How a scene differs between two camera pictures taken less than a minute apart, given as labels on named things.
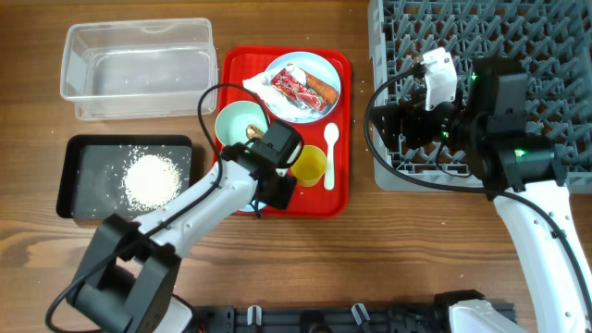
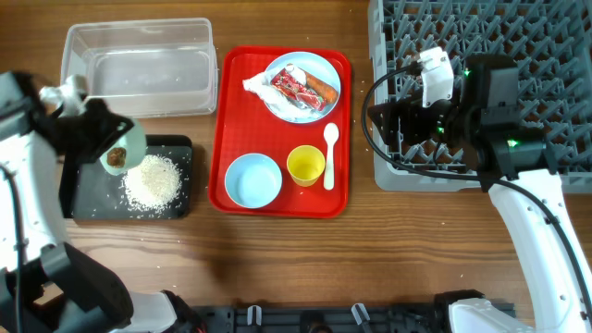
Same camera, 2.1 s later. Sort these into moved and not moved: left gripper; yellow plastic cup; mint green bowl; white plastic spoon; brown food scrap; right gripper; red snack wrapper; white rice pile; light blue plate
Moved: mint green bowl; left gripper; brown food scrap
Not moved: white plastic spoon; yellow plastic cup; white rice pile; red snack wrapper; right gripper; light blue plate
